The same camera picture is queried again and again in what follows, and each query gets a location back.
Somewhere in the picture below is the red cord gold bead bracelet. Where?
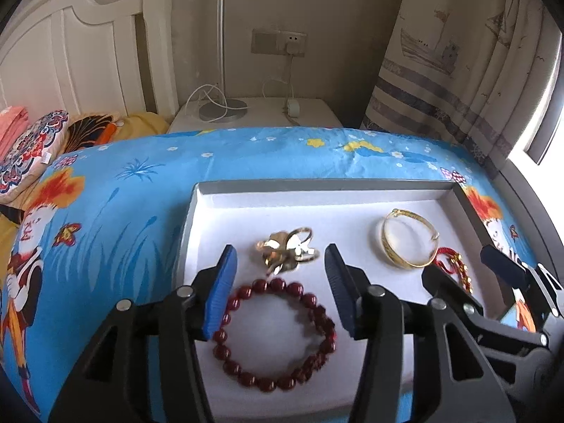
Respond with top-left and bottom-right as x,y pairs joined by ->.
433,246 -> 475,295

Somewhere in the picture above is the dark red bead bracelet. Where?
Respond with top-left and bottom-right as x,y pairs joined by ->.
211,277 -> 338,394

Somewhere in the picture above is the plain gold bangle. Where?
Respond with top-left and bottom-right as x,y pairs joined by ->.
380,208 -> 440,269

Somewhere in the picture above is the grey shallow cardboard tray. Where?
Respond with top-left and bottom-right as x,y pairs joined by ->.
173,178 -> 516,423

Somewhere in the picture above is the blue cartoon print tablecloth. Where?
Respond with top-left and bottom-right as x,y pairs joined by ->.
26,127 -> 535,421

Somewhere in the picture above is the white nightstand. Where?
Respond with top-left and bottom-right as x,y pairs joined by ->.
168,97 -> 342,134

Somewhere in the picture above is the silver floor lamp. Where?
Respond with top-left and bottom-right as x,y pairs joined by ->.
199,0 -> 247,123

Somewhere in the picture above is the black orange fan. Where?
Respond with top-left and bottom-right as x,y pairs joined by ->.
64,114 -> 118,153

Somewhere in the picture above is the ship print curtain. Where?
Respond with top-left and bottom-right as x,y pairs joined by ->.
362,0 -> 561,176

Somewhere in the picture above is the round patterned cushion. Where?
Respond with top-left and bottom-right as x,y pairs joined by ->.
1,110 -> 70,204

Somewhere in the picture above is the pink folded blanket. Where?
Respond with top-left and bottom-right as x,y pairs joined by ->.
0,106 -> 29,159

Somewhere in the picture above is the white wooden headboard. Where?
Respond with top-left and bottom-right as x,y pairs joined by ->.
1,0 -> 179,120

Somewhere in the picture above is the white charger with cable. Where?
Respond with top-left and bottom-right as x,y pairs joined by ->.
261,42 -> 300,127

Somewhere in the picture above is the wall socket panel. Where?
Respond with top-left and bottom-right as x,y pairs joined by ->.
251,29 -> 308,57

